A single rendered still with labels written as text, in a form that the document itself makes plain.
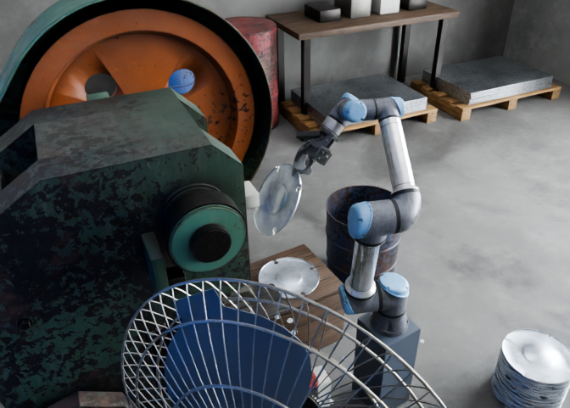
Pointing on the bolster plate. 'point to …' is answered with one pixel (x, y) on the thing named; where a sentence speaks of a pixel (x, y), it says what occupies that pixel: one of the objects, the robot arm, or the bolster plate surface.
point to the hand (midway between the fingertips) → (293, 172)
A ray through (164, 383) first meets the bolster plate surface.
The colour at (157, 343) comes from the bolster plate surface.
